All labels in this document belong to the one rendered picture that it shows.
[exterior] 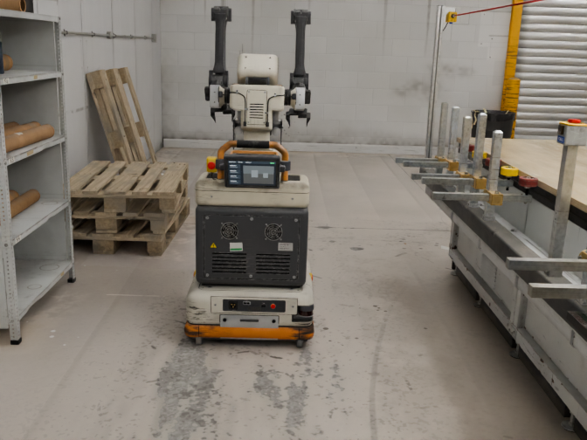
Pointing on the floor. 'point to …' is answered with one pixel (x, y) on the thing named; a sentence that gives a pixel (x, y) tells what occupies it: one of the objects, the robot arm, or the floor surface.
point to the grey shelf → (33, 168)
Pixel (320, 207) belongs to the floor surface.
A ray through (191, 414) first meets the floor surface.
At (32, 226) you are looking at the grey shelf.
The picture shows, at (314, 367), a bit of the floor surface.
